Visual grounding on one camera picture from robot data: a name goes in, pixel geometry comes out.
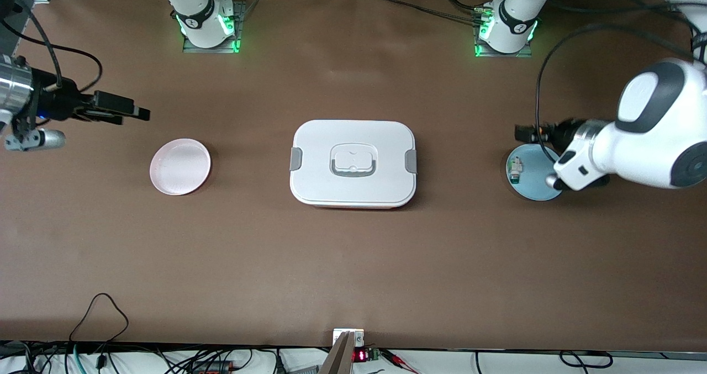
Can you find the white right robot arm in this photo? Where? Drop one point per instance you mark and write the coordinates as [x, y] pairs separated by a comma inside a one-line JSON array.
[[196, 9]]

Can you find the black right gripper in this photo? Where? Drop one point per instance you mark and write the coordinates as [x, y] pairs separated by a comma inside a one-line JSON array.
[[62, 103]]

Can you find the green push button switch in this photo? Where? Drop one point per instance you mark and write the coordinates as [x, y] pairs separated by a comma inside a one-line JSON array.
[[515, 170]]

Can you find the grey camera mount bar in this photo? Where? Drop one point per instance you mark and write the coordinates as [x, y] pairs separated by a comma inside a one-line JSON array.
[[339, 357]]

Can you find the small white box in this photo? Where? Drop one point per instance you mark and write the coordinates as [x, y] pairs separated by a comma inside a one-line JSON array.
[[359, 338]]

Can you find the round pink plate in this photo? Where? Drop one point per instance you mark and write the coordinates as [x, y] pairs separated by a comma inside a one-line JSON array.
[[180, 167]]

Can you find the red black clip leads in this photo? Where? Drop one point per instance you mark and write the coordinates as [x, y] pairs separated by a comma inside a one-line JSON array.
[[400, 360]]

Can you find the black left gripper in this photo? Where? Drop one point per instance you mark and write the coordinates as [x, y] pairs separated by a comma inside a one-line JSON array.
[[564, 131]]

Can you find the red digit display module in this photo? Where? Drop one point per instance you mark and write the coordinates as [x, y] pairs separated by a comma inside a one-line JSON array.
[[360, 356]]

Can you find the round light blue plate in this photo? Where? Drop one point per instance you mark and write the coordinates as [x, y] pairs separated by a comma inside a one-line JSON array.
[[530, 189]]

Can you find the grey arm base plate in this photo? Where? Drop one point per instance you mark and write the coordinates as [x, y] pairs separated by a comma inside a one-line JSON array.
[[497, 55], [221, 49]]

